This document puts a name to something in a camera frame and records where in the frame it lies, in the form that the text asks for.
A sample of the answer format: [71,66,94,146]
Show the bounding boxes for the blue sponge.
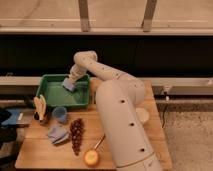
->
[62,78,76,92]

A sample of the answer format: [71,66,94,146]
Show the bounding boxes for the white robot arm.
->
[69,51,163,171]

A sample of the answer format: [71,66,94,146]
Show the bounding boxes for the green plastic tray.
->
[36,74,90,109]

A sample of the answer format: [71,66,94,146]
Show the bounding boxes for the blue plastic cup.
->
[52,107,67,123]

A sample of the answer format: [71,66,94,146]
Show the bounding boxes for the yellow banana toy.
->
[34,95,46,121]

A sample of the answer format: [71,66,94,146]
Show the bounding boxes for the dark red grape bunch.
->
[70,118,84,156]

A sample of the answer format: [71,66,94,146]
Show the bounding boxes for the blue folded cloth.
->
[47,125,69,145]

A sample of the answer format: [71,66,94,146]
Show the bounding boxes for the wooden table board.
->
[15,78,172,171]

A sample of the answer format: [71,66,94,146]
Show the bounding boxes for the blue object at left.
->
[0,109,23,126]

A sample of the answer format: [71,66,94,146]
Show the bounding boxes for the yellow ladle spoon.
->
[83,136,105,167]

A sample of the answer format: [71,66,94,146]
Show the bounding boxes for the left metal window post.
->
[78,0,90,32]

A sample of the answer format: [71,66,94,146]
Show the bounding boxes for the metal window post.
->
[142,0,157,32]
[78,0,90,32]

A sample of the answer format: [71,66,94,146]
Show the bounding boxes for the right metal window post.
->
[142,0,157,32]

